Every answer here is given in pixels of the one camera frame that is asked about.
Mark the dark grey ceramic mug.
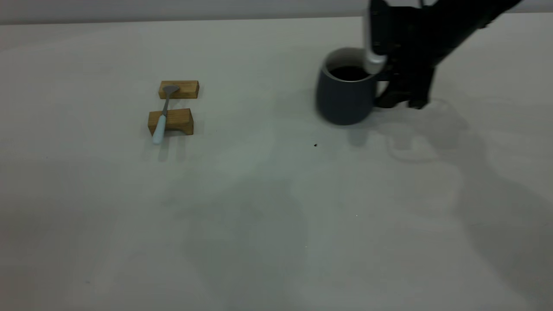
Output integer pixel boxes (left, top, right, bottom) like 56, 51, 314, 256
315, 48, 388, 126

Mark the arched wooden block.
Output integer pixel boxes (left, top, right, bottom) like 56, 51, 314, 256
148, 108, 194, 139

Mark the metal spoon with pale blue handle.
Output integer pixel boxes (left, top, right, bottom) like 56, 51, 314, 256
152, 85, 181, 146

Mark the flat rectangular wooden block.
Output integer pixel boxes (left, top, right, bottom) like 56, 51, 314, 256
158, 80, 200, 100

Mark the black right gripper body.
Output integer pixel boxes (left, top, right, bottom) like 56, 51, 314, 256
370, 0, 450, 73

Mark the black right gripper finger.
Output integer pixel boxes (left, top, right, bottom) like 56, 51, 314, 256
408, 66, 436, 110
375, 70, 412, 109

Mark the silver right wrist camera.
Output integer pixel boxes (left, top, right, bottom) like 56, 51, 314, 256
364, 6, 387, 75

